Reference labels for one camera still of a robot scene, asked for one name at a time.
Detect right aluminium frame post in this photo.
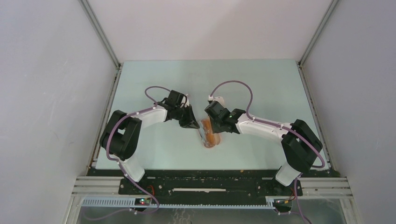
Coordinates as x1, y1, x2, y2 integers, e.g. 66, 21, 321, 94
298, 0, 341, 67

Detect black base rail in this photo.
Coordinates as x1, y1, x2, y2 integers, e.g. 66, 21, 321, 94
118, 169, 303, 205

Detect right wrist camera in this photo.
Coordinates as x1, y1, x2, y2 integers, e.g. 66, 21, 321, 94
208, 96, 226, 107

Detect white cable duct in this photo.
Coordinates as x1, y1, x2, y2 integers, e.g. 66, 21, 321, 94
81, 196, 275, 209

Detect aluminium extrusion rail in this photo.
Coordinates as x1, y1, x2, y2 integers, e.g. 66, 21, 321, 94
299, 177, 353, 199

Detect pink glasses case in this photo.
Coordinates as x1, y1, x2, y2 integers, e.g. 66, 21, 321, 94
198, 118, 221, 148

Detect left aluminium frame post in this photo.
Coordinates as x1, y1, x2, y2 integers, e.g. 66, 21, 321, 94
79, 0, 121, 69

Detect aluminium frame post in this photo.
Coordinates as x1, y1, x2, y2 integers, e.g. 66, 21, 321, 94
298, 0, 341, 67
79, 0, 121, 69

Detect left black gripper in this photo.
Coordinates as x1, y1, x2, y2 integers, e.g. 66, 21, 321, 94
174, 105, 200, 129

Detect right controller board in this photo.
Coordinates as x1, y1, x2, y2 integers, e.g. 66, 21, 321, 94
273, 200, 292, 207

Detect controller board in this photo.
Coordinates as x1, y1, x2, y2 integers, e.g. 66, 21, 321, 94
273, 200, 292, 207
134, 198, 151, 206

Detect orange tinted sunglasses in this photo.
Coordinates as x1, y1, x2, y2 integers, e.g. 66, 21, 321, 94
201, 119, 216, 148

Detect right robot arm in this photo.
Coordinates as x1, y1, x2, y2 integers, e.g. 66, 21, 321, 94
205, 100, 326, 195

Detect left controller board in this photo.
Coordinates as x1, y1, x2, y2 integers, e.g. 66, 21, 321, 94
134, 198, 151, 206

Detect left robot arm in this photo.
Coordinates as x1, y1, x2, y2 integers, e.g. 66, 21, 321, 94
99, 90, 199, 194

